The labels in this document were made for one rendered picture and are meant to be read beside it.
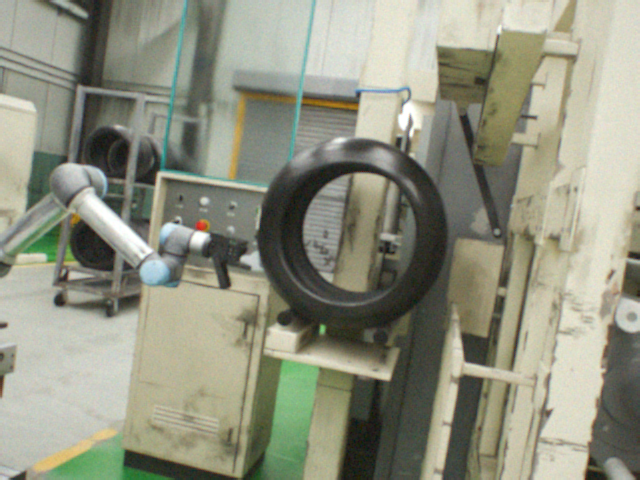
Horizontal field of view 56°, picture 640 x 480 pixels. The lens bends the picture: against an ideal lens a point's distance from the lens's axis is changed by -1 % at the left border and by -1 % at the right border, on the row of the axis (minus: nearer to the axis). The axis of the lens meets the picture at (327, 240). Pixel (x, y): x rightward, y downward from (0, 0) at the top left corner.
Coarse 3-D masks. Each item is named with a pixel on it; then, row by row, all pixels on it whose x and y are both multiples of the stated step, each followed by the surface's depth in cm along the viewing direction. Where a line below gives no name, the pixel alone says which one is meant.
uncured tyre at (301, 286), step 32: (320, 160) 168; (352, 160) 166; (384, 160) 165; (288, 192) 170; (416, 192) 163; (288, 224) 197; (416, 224) 163; (288, 256) 196; (416, 256) 163; (288, 288) 171; (320, 288) 196; (384, 288) 192; (416, 288) 165; (320, 320) 172; (352, 320) 168; (384, 320) 169
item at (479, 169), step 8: (464, 120) 190; (464, 128) 190; (464, 136) 190; (472, 136) 190; (472, 144) 190; (472, 160) 190; (480, 168) 189; (480, 176) 189; (480, 184) 189; (488, 184) 189; (488, 192) 189; (488, 200) 189; (488, 208) 189; (488, 216) 189; (496, 216) 189; (496, 224) 189; (496, 232) 189
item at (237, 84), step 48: (192, 0) 245; (240, 0) 241; (288, 0) 237; (192, 48) 245; (240, 48) 241; (288, 48) 237; (192, 96) 246; (240, 96) 242; (288, 96) 238; (192, 144) 247; (240, 144) 242; (288, 144) 239
